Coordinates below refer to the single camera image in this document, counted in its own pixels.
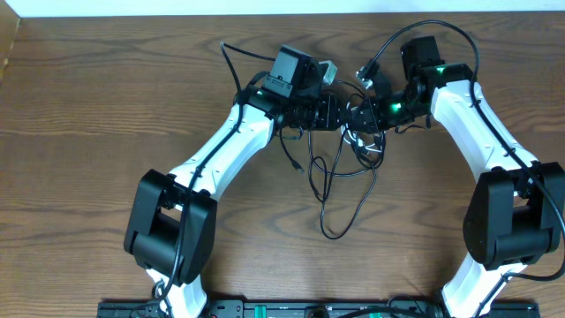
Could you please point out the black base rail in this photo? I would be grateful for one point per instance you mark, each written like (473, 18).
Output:
(237, 308)

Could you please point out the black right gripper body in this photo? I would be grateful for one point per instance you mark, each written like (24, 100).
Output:
(388, 111)

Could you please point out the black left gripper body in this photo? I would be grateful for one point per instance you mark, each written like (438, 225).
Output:
(322, 115)

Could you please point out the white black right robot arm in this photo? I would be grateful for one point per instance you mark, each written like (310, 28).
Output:
(514, 217)

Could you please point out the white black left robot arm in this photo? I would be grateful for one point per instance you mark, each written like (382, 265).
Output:
(171, 229)

